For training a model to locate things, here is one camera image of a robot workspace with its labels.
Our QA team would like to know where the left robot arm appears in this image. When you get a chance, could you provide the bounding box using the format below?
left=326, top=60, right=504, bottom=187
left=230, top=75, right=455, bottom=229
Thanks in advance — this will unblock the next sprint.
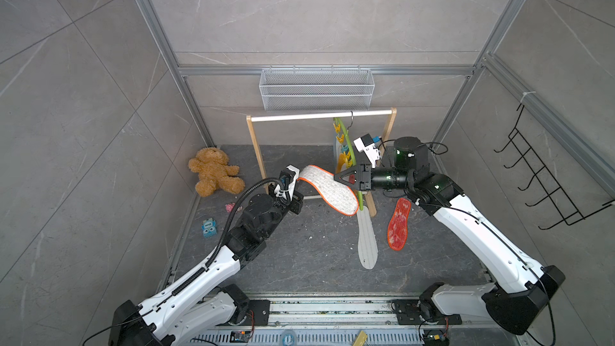
left=105, top=165, right=303, bottom=345

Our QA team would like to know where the black wall hook rack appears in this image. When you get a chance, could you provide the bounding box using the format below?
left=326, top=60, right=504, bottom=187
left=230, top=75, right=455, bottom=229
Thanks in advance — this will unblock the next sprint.
left=493, top=105, right=614, bottom=231

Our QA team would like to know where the teal robot toy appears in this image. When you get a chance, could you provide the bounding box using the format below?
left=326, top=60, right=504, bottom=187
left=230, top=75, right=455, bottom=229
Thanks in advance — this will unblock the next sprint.
left=201, top=219, right=217, bottom=238

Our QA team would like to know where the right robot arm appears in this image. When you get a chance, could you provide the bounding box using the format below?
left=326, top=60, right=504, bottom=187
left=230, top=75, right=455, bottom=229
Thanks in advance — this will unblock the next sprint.
left=334, top=135, right=565, bottom=336

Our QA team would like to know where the red orange-edged insole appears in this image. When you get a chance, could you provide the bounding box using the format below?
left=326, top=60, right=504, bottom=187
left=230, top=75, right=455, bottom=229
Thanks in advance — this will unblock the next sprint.
left=387, top=198, right=412, bottom=251

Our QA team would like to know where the yellow fuzzy insole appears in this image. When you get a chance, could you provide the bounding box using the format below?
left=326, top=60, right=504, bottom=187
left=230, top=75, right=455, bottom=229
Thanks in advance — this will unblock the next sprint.
left=336, top=152, right=352, bottom=173

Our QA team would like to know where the white wire mesh basket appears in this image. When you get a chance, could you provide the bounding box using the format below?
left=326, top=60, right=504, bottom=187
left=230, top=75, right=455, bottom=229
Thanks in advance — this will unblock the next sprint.
left=259, top=68, right=375, bottom=111

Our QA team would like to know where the wooden clothes rack frame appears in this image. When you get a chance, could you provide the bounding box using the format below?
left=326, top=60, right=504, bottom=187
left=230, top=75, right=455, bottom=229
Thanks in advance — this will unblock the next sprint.
left=246, top=106, right=398, bottom=218

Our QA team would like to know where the brown teddy bear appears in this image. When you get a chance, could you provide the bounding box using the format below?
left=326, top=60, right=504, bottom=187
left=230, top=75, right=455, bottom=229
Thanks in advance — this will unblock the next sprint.
left=188, top=147, right=245, bottom=197

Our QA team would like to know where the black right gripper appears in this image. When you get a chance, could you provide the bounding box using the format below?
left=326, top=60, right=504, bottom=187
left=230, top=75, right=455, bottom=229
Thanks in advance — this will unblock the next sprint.
left=335, top=166, right=412, bottom=193

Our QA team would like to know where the grey striped insole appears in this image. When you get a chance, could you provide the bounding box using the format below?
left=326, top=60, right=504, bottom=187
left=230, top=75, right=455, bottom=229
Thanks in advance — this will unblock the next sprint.
left=357, top=206, right=378, bottom=270

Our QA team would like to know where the grey felt orange-edged insole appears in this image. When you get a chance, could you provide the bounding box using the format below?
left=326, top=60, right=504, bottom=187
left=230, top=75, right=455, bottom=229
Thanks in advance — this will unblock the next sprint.
left=299, top=165, right=359, bottom=216

